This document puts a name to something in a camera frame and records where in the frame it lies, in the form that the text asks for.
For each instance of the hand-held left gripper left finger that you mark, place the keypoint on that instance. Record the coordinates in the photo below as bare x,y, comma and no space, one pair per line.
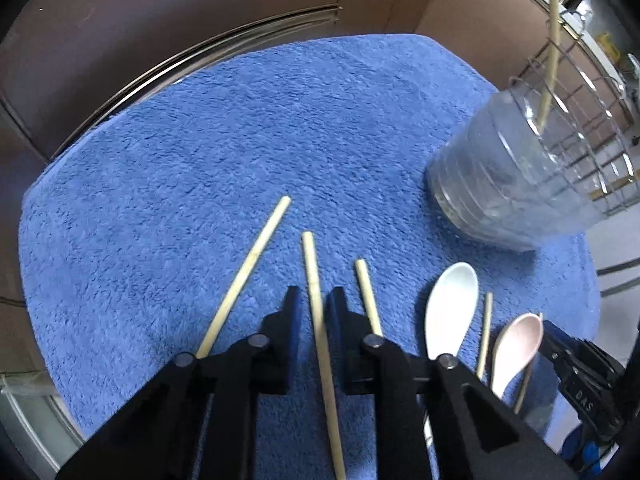
292,310

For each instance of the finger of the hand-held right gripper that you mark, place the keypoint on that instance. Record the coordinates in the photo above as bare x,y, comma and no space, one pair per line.
557,335

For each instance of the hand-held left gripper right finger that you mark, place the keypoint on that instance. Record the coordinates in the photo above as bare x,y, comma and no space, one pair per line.
336,310

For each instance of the wooden chopstick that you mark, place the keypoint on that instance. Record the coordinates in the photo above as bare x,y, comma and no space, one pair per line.
367,295
522,390
250,265
315,290
485,335
552,25

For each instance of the pink spoon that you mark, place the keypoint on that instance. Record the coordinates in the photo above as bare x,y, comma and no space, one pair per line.
517,345

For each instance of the white spoon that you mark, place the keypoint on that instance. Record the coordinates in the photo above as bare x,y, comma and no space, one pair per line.
450,305

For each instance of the clear plastic cup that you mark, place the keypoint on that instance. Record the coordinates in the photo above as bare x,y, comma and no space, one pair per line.
500,180

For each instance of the person's right hand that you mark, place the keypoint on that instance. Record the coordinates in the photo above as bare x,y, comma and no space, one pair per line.
582,452

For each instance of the blue fluffy mat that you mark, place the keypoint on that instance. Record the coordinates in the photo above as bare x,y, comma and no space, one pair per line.
200,160

